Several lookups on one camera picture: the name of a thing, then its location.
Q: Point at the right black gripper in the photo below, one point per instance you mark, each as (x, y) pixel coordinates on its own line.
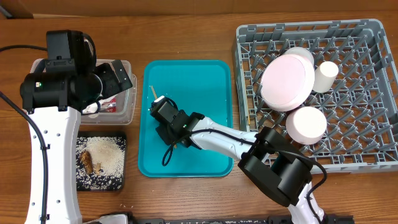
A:
(161, 130)

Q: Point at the large white plate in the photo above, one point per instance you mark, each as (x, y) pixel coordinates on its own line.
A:
(287, 82)

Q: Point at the black plastic tray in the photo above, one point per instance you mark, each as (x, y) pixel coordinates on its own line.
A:
(102, 183)

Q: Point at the clear plastic bin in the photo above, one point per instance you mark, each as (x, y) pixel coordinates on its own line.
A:
(124, 105)

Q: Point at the teal plastic tray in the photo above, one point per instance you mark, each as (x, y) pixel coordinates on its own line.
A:
(201, 86)

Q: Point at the white napkin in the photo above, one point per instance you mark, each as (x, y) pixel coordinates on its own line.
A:
(94, 107)

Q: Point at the white rice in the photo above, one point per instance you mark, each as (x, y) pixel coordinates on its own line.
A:
(107, 155)

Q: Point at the red snack wrapper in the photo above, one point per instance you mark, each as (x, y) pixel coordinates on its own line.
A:
(108, 106)

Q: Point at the grey dish rack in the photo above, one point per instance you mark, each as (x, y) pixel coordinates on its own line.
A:
(360, 107)

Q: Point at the white cup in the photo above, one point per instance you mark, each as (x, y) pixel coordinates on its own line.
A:
(325, 76)

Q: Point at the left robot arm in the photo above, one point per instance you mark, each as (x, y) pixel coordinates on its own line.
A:
(53, 196)

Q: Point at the brown food scrap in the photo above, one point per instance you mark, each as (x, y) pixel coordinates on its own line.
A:
(85, 158)

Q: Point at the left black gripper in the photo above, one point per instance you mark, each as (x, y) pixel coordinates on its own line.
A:
(113, 86)

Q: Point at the small white dish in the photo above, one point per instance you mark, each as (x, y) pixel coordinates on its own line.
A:
(306, 125)

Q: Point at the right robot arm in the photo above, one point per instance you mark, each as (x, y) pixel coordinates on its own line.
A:
(274, 165)

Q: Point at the pale green bowl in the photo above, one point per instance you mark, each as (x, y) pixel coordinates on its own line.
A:
(301, 52)

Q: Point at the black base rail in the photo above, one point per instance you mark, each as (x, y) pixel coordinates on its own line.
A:
(127, 217)

